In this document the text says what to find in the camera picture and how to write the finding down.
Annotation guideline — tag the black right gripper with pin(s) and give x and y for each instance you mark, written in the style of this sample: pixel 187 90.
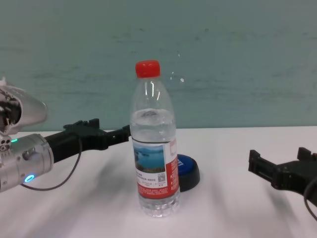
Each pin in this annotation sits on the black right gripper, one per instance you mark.
pixel 294 176

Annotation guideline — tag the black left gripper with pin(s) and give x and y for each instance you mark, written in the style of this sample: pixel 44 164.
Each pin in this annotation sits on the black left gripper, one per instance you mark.
pixel 74 143

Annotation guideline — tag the blue push button black base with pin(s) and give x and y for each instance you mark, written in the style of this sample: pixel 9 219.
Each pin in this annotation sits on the blue push button black base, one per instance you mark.
pixel 188 171

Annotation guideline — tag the clear water bottle red cap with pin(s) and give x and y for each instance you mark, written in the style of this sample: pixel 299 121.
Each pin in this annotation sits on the clear water bottle red cap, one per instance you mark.
pixel 153 138

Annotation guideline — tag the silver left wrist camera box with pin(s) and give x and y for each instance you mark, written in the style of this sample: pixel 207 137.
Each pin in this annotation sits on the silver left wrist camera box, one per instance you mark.
pixel 29 111

